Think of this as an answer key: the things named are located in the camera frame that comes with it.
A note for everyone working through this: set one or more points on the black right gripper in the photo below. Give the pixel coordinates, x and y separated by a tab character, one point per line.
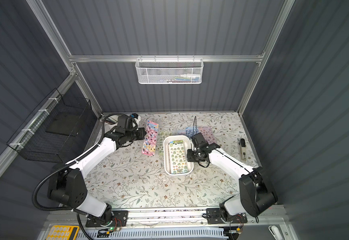
191	155

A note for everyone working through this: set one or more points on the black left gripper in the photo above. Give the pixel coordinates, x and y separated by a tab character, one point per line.
140	133

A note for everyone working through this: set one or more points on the pink 3D sticker sheet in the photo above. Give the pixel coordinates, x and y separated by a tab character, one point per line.
207	132

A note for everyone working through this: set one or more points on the white plastic storage tray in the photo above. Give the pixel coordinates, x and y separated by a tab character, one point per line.
188	145

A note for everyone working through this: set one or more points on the light blue sticker sheet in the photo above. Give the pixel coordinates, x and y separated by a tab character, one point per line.
179	132

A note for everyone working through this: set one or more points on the white green owl sticker sheet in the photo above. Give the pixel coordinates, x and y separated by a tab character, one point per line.
177	158

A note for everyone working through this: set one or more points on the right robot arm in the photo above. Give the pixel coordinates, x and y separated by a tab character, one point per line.
257	192

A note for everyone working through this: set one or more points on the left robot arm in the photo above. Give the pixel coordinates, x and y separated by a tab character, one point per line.
67	186

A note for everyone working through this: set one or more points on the black white handheld device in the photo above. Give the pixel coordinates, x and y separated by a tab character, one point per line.
243	150

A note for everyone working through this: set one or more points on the items in white basket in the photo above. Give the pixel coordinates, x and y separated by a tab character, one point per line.
184	78

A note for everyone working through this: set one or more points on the white object bottom right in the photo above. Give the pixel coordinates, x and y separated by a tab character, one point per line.
275	232

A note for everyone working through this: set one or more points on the yellow calculator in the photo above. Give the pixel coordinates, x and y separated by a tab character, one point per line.
62	232

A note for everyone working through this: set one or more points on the white wire wall basket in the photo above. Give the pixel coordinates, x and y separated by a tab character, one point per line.
149	72

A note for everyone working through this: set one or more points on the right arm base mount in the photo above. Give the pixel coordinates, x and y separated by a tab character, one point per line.
218	216

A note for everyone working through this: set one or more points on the black wire wall basket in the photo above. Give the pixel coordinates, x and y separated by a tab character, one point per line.
59	132

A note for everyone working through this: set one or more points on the white slotted cable duct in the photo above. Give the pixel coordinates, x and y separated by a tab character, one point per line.
162	233

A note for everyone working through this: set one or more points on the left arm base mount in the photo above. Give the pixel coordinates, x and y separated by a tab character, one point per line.
108	219

